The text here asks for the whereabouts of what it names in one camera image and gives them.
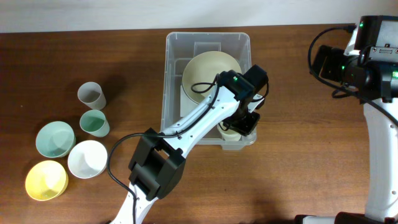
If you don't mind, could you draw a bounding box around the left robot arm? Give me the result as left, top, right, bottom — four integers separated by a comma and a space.
111, 65, 269, 223

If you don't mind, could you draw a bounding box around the white small bowl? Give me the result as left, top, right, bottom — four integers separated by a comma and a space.
68, 140, 108, 179

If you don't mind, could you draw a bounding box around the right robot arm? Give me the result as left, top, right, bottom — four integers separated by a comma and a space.
294, 16, 397, 224

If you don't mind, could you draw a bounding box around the green small bowl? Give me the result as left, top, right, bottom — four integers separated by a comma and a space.
35, 121, 76, 158

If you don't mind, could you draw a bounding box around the yellow small bowl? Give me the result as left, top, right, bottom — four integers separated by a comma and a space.
25, 161, 68, 201

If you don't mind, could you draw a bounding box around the green plastic cup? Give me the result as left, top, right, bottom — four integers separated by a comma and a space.
80, 110, 110, 138

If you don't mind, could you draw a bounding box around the cream plastic cup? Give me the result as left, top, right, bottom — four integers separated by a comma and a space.
217, 122, 241, 141

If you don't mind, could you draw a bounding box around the clear plastic storage container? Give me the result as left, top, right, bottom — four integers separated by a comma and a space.
160, 32, 257, 150

